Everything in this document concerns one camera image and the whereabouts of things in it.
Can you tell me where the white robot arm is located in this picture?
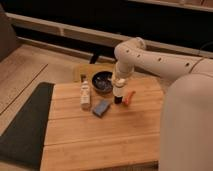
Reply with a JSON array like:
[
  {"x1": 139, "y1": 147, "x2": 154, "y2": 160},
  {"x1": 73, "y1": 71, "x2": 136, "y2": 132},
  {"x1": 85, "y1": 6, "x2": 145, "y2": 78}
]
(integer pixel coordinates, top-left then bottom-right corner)
[{"x1": 113, "y1": 37, "x2": 213, "y2": 171}]

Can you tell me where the dark ceramic bowl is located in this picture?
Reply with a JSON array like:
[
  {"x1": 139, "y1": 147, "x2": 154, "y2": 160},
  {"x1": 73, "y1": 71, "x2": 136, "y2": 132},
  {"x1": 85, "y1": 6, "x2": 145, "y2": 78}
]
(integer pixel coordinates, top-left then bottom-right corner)
[{"x1": 92, "y1": 71, "x2": 113, "y2": 94}]

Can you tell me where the orange carrot toy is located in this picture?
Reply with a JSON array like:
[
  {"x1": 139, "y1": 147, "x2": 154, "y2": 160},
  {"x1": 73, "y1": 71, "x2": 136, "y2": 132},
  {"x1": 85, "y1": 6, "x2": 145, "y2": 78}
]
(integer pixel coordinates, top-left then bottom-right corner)
[{"x1": 122, "y1": 91, "x2": 135, "y2": 106}]

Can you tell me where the blue sponge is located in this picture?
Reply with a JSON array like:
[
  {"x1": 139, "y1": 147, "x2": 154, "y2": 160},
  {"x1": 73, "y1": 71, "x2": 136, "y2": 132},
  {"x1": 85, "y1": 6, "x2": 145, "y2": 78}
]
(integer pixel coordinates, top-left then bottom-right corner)
[{"x1": 92, "y1": 100, "x2": 110, "y2": 117}]

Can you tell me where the black eraser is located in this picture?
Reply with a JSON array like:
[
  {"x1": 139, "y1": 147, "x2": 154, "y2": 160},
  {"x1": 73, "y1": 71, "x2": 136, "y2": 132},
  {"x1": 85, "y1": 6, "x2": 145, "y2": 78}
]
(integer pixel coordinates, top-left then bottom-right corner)
[{"x1": 114, "y1": 96, "x2": 123, "y2": 104}]

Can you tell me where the grey couch corner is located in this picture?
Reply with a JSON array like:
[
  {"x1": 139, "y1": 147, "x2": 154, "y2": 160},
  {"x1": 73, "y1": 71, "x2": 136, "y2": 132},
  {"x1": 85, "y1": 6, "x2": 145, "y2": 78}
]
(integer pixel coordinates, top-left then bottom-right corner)
[{"x1": 0, "y1": 4, "x2": 20, "y2": 62}]

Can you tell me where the dark green floor mat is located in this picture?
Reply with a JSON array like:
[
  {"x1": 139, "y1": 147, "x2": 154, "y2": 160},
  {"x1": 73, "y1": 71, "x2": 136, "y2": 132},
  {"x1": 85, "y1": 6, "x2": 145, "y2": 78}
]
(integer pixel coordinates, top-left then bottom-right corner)
[{"x1": 0, "y1": 82, "x2": 54, "y2": 169}]

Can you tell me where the white bottle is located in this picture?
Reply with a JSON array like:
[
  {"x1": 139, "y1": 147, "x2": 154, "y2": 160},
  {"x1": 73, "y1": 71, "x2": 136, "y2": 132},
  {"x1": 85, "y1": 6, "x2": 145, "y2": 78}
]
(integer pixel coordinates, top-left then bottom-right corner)
[{"x1": 80, "y1": 78, "x2": 91, "y2": 110}]

